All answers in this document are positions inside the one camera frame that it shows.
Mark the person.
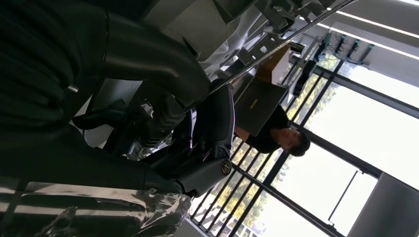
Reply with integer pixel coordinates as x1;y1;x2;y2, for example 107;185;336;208
235;104;311;158

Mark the black window frame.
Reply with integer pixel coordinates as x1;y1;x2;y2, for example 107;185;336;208
190;59;419;237

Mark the brown cardboard box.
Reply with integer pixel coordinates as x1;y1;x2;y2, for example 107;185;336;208
255;45;292;84

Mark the ceiling light strip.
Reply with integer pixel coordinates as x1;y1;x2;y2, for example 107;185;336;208
299;16;419;61
327;7;419;40

